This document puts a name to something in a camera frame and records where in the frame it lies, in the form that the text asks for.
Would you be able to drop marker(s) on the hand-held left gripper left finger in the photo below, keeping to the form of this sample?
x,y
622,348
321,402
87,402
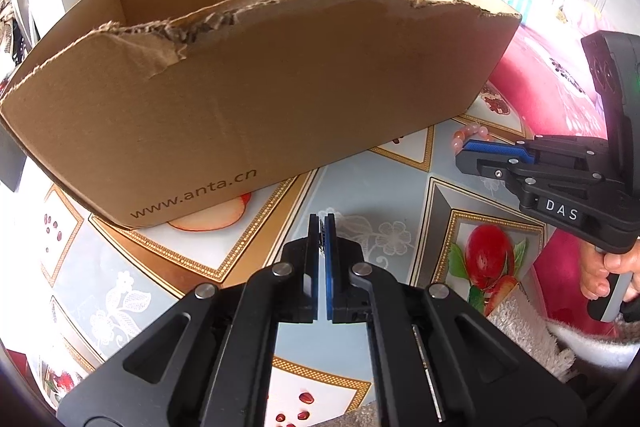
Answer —
x,y
312,257

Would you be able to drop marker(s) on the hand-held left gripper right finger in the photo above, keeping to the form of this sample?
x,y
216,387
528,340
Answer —
x,y
330,277

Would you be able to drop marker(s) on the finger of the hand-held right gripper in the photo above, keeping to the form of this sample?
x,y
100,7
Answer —
x,y
495,148
475,163

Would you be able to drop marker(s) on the brown cardboard box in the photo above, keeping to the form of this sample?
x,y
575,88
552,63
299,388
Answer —
x,y
250,117

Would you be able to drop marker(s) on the person's right hand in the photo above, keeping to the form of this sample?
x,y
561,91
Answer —
x,y
620,262

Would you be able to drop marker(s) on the pink blanket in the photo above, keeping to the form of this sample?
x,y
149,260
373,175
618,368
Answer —
x,y
540,77

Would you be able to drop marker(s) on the fruit print tablecloth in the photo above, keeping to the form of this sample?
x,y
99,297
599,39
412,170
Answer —
x,y
380,187

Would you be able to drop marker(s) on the white fluffy towel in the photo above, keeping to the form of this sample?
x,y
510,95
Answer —
x,y
525,327

